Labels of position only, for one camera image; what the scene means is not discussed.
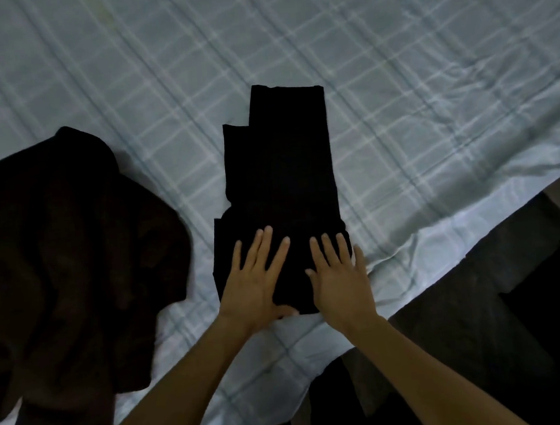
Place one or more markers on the person's left hand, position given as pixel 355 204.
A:
pixel 252 289

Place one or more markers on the person's right hand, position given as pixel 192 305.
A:
pixel 344 287

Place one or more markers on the bed with pale checked sheet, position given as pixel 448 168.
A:
pixel 396 89

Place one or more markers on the person's right forearm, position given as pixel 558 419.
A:
pixel 429 387

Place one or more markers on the person's left forearm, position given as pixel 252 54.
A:
pixel 179 402

